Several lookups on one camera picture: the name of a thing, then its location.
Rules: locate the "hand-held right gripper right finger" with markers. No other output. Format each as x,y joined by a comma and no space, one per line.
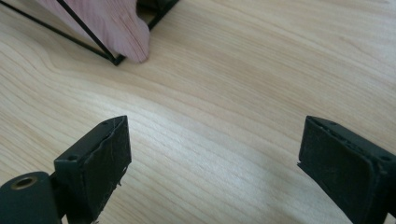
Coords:
342,174

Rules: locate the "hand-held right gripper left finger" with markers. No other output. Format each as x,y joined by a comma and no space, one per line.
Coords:
99,168

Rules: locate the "pink striped cloth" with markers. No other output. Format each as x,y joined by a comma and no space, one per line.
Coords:
118,31

